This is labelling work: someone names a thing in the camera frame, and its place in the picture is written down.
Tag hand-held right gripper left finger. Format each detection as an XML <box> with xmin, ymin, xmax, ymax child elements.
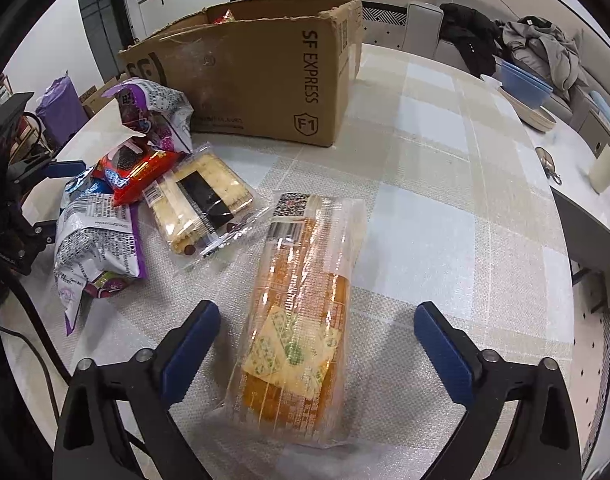
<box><xmin>52</xmin><ymin>299</ymin><xmax>222</xmax><ymax>480</ymax></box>

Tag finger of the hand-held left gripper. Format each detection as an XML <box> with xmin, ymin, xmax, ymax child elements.
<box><xmin>20</xmin><ymin>217</ymin><xmax>60</xmax><ymax>250</ymax></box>
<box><xmin>7</xmin><ymin>152</ymin><xmax>89</xmax><ymax>181</ymax></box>

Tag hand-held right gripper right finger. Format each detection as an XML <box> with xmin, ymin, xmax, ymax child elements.
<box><xmin>413</xmin><ymin>301</ymin><xmax>583</xmax><ymax>480</ymax></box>

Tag blue white snack packet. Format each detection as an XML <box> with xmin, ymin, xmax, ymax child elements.
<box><xmin>60</xmin><ymin>166</ymin><xmax>116</xmax><ymax>213</ymax></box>

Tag silver purple snack packet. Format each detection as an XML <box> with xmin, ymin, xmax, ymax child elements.
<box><xmin>54</xmin><ymin>194</ymin><xmax>150</xmax><ymax>337</ymax></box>

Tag red biscuit packet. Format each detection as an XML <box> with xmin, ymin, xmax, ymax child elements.
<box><xmin>92</xmin><ymin>141</ymin><xmax>184</xmax><ymax>207</ymax></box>

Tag purple snack bag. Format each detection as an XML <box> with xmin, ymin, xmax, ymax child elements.
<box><xmin>102</xmin><ymin>77</ymin><xmax>194</xmax><ymax>153</ymax></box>

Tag clear orange cracker packet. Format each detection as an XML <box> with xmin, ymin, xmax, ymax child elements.
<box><xmin>220</xmin><ymin>191</ymin><xmax>368</xmax><ymax>448</ymax></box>

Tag clear sandwich cracker packet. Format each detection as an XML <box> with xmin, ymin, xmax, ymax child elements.
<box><xmin>142</xmin><ymin>142</ymin><xmax>266</xmax><ymax>272</ymax></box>

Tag large cardboard box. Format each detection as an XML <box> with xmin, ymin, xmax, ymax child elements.
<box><xmin>117</xmin><ymin>0</ymin><xmax>364</xmax><ymax>148</ymax></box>

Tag purple plastic bag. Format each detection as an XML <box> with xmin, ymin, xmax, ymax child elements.
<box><xmin>35</xmin><ymin>74</ymin><xmax>88</xmax><ymax>151</ymax></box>

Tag small cardboard box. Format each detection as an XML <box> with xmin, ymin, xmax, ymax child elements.
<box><xmin>80</xmin><ymin>77</ymin><xmax>128</xmax><ymax>118</ymax></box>

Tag wooden shoe rack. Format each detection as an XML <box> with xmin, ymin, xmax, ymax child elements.
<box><xmin>0</xmin><ymin>72</ymin><xmax>50</xmax><ymax>161</ymax></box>

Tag white dotted rug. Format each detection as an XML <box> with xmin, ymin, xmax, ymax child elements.
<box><xmin>567</xmin><ymin>260</ymin><xmax>610</xmax><ymax>471</ymax></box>

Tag dark glass door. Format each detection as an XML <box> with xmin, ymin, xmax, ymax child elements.
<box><xmin>75</xmin><ymin>0</ymin><xmax>123</xmax><ymax>101</ymax></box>

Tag white counter cabinets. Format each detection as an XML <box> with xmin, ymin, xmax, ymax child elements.
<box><xmin>120</xmin><ymin>0</ymin><xmax>226</xmax><ymax>41</ymax></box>

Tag white coffee table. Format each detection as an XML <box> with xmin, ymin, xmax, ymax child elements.
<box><xmin>480</xmin><ymin>72</ymin><xmax>610</xmax><ymax>271</ymax></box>

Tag cream tumbler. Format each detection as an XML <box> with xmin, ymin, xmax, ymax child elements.
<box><xmin>587</xmin><ymin>142</ymin><xmax>610</xmax><ymax>194</ymax></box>

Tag beige plate stack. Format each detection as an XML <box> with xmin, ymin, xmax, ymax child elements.
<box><xmin>497</xmin><ymin>87</ymin><xmax>558</xmax><ymax>133</ymax></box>

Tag light blue cloth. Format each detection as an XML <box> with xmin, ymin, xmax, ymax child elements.
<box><xmin>587</xmin><ymin>90</ymin><xmax>610</xmax><ymax>126</ymax></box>

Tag black jacket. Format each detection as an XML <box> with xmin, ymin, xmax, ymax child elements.
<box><xmin>439</xmin><ymin>2</ymin><xmax>503</xmax><ymax>78</ymax></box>

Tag grey clothes pile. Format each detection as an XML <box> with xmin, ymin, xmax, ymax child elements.
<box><xmin>500</xmin><ymin>16</ymin><xmax>593</xmax><ymax>101</ymax></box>

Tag grey sofa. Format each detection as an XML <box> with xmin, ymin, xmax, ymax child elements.
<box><xmin>405</xmin><ymin>0</ymin><xmax>610</xmax><ymax>161</ymax></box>

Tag black cable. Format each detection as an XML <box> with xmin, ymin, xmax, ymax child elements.
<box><xmin>0</xmin><ymin>270</ymin><xmax>76</xmax><ymax>421</ymax></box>

